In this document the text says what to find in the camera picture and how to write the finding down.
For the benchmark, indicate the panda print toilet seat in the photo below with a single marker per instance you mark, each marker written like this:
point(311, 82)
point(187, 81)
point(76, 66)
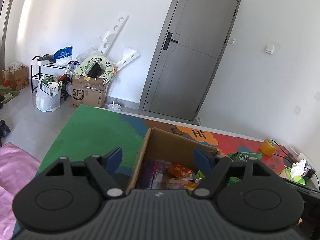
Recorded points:
point(85, 66)

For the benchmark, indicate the orange bread packet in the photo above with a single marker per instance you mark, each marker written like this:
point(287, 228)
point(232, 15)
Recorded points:
point(180, 170)

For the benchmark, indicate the black power adapter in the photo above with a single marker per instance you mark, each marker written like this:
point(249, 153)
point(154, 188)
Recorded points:
point(310, 173)

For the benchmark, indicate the black shoe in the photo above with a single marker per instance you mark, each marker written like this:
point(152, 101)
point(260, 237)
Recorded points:
point(4, 127)

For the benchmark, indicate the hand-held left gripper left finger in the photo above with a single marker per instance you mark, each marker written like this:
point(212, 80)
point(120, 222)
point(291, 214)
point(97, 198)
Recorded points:
point(112, 158)

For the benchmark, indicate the small orange snack packet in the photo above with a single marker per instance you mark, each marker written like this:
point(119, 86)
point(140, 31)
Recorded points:
point(183, 183)

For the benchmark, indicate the long white holed bracket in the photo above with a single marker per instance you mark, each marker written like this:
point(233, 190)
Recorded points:
point(112, 32)

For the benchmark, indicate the blue plastic bag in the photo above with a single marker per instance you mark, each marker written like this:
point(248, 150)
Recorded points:
point(63, 53)

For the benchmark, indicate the pink cloth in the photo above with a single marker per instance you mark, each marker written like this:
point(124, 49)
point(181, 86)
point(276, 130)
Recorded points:
point(15, 170)

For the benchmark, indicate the green floor rug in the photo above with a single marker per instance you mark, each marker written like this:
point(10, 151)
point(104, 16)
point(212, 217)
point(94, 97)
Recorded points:
point(8, 95)

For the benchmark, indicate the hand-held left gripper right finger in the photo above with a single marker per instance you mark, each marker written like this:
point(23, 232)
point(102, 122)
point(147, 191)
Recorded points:
point(201, 158)

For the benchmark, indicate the short white bracket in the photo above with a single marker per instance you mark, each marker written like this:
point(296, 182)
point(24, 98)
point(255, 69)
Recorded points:
point(127, 57)

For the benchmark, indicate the cartoon printed table mat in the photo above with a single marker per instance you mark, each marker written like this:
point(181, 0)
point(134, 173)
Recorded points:
point(100, 130)

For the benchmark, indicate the bright green snack packet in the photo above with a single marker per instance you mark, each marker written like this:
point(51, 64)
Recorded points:
point(199, 176)

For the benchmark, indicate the black shoe rack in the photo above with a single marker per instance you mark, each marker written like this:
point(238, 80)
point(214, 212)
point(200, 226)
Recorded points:
point(35, 75)

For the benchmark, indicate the white plastic shopping bag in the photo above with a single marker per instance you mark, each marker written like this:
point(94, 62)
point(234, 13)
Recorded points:
point(47, 100)

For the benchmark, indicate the plain brown cardboard box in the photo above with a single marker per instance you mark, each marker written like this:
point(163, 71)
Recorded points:
point(162, 142)

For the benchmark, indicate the long purple snack packet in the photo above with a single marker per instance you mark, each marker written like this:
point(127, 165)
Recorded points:
point(150, 175)

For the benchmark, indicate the black printed cardboard box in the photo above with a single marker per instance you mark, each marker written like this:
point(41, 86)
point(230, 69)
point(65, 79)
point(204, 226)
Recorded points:
point(87, 92)

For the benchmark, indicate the yellow tape roll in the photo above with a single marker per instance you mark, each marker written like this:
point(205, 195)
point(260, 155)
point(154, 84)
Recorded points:
point(268, 147)

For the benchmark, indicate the grey door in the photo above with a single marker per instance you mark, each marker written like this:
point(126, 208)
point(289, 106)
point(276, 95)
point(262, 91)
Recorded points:
point(190, 55)

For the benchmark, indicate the green tissue box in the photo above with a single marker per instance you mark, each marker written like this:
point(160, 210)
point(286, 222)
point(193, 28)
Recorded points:
point(296, 173)

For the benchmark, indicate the orange printed cardboard box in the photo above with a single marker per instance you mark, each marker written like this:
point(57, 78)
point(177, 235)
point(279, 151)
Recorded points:
point(18, 78)

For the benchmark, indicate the white power strip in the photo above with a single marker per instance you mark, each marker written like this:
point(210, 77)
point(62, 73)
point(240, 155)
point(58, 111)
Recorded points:
point(303, 158)

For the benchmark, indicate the dark green snack packet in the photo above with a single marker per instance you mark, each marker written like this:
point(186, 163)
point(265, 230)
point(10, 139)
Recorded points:
point(245, 156)

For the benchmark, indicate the clear plastic bag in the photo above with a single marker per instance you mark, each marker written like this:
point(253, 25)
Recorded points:
point(114, 106)

